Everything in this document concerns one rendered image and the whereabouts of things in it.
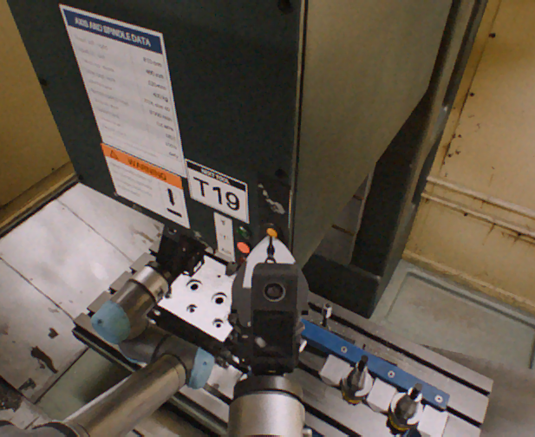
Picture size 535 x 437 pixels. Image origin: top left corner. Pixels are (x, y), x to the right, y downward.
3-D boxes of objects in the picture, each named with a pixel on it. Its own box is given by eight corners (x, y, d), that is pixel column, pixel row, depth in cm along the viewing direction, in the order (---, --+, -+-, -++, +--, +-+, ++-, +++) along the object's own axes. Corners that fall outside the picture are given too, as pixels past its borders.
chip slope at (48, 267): (68, 432, 146) (39, 399, 127) (-52, 335, 170) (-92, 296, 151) (225, 253, 198) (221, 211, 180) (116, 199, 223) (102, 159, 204)
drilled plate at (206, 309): (224, 349, 131) (222, 342, 128) (149, 306, 142) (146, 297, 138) (264, 294, 145) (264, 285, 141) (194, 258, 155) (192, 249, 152)
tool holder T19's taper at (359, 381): (370, 377, 96) (376, 362, 91) (362, 394, 93) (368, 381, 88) (351, 367, 97) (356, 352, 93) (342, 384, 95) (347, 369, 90)
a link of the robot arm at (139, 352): (156, 378, 95) (146, 354, 87) (114, 356, 98) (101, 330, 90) (178, 348, 99) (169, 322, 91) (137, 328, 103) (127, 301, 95)
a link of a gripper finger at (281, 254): (270, 259, 62) (269, 317, 56) (270, 231, 58) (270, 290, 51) (293, 260, 62) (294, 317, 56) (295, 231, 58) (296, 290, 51)
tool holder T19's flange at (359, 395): (374, 381, 98) (376, 376, 96) (363, 405, 94) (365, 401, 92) (348, 367, 100) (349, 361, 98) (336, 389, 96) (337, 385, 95)
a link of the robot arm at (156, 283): (124, 272, 90) (155, 290, 87) (140, 257, 93) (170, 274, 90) (133, 294, 95) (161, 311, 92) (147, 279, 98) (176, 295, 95)
